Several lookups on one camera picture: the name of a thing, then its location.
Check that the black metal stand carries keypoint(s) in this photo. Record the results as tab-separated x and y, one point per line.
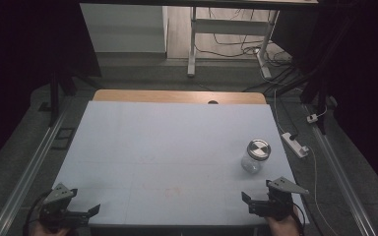
321	98
54	95

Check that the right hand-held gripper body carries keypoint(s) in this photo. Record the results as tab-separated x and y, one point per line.
277	203

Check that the white power strip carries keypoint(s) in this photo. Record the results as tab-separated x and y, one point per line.
294	145

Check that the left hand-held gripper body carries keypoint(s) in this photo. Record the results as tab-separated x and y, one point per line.
56	203

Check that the clear glass jar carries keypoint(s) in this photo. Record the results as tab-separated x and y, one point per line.
251	165

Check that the person's right hand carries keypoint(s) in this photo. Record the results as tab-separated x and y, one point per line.
285	227

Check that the aluminium floor rail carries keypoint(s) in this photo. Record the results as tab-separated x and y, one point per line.
29	173
344	183

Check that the black curtain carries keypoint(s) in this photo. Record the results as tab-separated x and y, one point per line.
19	65
367	82

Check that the small white adapter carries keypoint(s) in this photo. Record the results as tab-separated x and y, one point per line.
312	118

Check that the person's left hand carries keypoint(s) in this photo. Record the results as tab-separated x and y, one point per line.
49	231

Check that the silver metal jar lid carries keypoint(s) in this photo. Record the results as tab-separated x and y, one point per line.
259	149

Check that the white cabinet panel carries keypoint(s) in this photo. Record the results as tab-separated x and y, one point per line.
124	29

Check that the black plug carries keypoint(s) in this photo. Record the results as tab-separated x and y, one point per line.
293	136

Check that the white table mat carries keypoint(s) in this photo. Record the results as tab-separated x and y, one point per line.
164	150

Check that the white-framed desk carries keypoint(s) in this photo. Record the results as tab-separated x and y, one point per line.
229	27

